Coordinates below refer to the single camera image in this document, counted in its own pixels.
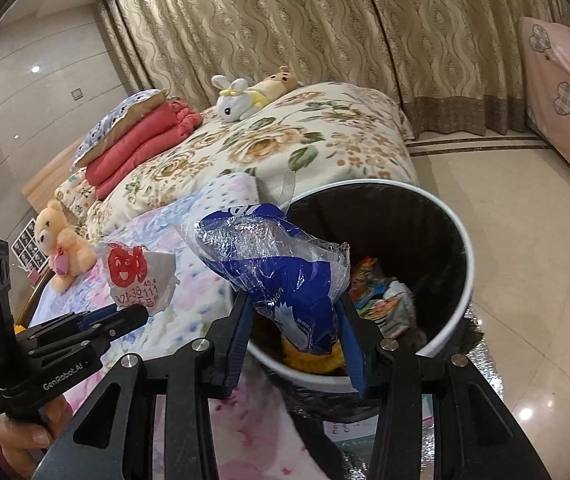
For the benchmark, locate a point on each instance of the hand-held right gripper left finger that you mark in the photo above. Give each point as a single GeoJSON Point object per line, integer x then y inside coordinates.
{"type": "Point", "coordinates": [237, 345]}

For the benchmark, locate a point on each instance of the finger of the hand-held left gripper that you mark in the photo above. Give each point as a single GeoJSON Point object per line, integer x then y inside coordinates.
{"type": "Point", "coordinates": [95, 317]}
{"type": "Point", "coordinates": [125, 320]}

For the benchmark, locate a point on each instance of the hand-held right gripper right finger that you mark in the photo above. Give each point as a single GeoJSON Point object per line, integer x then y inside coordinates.
{"type": "Point", "coordinates": [355, 355]}

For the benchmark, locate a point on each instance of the orange ribbed item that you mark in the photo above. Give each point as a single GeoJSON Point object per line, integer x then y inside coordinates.
{"type": "Point", "coordinates": [315, 357]}

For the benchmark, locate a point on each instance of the red printed paper wrapper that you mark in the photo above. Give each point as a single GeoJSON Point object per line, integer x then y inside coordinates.
{"type": "Point", "coordinates": [135, 270]}

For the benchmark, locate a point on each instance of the white trash bin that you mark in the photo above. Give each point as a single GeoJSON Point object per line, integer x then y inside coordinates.
{"type": "Point", "coordinates": [415, 230]}

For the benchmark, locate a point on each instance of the person's left hand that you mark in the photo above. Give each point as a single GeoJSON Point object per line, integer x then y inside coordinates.
{"type": "Point", "coordinates": [25, 440]}

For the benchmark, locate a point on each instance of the small pink jar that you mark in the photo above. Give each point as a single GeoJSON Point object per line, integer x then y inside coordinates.
{"type": "Point", "coordinates": [33, 276]}

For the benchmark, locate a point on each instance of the wooden nightstand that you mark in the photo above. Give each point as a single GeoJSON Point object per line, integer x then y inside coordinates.
{"type": "Point", "coordinates": [32, 300]}

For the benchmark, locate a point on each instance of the black plastic bag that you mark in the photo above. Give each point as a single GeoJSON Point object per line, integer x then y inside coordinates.
{"type": "Point", "coordinates": [325, 405]}

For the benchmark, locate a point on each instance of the pastel floral blanket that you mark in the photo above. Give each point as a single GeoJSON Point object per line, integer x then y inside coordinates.
{"type": "Point", "coordinates": [200, 295]}

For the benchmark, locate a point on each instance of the beige teddy bear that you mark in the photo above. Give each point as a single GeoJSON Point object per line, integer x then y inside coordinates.
{"type": "Point", "coordinates": [60, 245]}

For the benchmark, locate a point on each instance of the wooden headboard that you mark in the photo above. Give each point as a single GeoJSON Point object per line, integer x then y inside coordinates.
{"type": "Point", "coordinates": [50, 180]}

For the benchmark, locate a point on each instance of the small floral pillow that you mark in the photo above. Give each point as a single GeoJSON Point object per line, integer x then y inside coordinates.
{"type": "Point", "coordinates": [75, 192]}

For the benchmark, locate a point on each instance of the folded red quilt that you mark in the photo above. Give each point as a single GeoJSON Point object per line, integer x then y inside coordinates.
{"type": "Point", "coordinates": [145, 145]}

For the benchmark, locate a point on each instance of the blue dotted pillow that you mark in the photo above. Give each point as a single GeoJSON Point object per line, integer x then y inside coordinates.
{"type": "Point", "coordinates": [115, 120]}

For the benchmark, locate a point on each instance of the rose print duvet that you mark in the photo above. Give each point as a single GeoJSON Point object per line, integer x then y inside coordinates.
{"type": "Point", "coordinates": [275, 145]}

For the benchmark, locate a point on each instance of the white rabbit plush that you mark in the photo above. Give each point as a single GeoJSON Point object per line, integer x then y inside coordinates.
{"type": "Point", "coordinates": [232, 102]}

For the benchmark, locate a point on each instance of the small tan bear plush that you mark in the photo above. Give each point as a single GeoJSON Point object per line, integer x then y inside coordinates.
{"type": "Point", "coordinates": [277, 85]}

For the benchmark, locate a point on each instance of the beige patterned curtain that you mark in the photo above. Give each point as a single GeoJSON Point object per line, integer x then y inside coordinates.
{"type": "Point", "coordinates": [290, 25]}

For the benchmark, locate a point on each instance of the pink heart print cover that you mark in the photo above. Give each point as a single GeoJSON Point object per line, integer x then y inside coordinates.
{"type": "Point", "coordinates": [565, 85]}

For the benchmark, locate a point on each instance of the black white photo frame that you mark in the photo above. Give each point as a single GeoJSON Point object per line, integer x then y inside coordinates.
{"type": "Point", "coordinates": [27, 247]}

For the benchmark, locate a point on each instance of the wall switch plate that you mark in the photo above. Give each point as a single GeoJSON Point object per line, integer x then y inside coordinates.
{"type": "Point", "coordinates": [77, 93]}

